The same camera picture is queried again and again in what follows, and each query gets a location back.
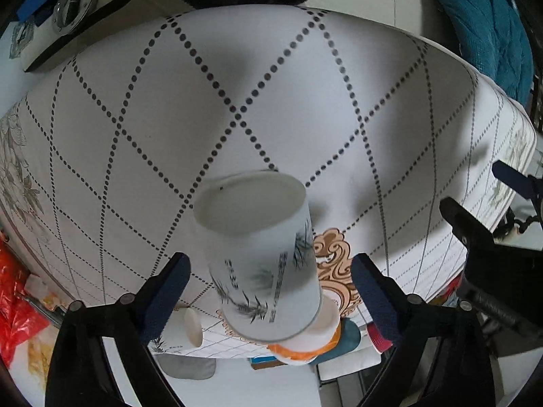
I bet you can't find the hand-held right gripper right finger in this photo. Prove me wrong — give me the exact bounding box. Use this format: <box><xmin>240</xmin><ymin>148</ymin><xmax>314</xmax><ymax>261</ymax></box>
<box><xmin>351</xmin><ymin>253</ymin><xmax>497</xmax><ymax>407</ymax></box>

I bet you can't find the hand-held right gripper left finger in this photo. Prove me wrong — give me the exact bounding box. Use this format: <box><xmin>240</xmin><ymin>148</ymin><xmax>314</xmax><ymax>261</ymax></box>
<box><xmin>44</xmin><ymin>253</ymin><xmax>191</xmax><ymax>407</ymax></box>

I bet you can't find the blue strip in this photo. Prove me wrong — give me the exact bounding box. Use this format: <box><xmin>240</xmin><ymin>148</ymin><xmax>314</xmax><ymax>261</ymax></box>
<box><xmin>16</xmin><ymin>0</ymin><xmax>65</xmax><ymax>23</ymax></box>

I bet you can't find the white cup with orange band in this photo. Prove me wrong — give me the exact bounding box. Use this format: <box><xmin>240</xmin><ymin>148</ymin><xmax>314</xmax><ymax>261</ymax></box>
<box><xmin>267</xmin><ymin>292</ymin><xmax>342</xmax><ymax>367</ymax></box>

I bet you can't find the white bamboo print paper cup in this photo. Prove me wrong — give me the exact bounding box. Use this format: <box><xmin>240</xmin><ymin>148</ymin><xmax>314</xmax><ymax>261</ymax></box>
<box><xmin>193</xmin><ymin>170</ymin><xmax>324</xmax><ymax>342</ymax></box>

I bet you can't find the white dotted tablecloth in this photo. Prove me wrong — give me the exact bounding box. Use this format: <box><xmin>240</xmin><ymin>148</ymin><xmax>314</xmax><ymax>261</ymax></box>
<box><xmin>0</xmin><ymin>4</ymin><xmax>538</xmax><ymax>362</ymax></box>

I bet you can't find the white box with black trim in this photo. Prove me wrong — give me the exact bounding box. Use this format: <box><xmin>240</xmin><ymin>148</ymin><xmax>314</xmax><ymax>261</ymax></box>
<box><xmin>8</xmin><ymin>0</ymin><xmax>137</xmax><ymax>74</ymax></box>

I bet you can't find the red plastic bag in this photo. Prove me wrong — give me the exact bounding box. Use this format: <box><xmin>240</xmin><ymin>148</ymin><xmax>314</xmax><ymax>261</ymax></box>
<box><xmin>0</xmin><ymin>237</ymin><xmax>52</xmax><ymax>369</ymax></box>

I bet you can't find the teal quilted cushion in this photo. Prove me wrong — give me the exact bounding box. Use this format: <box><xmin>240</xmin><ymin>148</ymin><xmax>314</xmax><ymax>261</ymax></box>
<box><xmin>423</xmin><ymin>0</ymin><xmax>536</xmax><ymax>103</ymax></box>

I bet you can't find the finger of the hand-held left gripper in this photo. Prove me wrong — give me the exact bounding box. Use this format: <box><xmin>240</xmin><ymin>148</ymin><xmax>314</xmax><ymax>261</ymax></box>
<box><xmin>439</xmin><ymin>197</ymin><xmax>498</xmax><ymax>247</ymax></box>
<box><xmin>492</xmin><ymin>160</ymin><xmax>543</xmax><ymax>201</ymax></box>

